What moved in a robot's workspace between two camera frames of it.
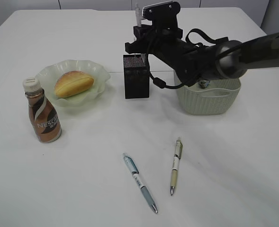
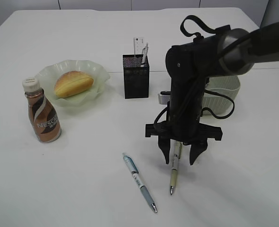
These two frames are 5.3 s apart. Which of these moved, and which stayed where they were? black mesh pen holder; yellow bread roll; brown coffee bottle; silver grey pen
Moved: silver grey pen
Stayed: yellow bread roll; black mesh pen holder; brown coffee bottle
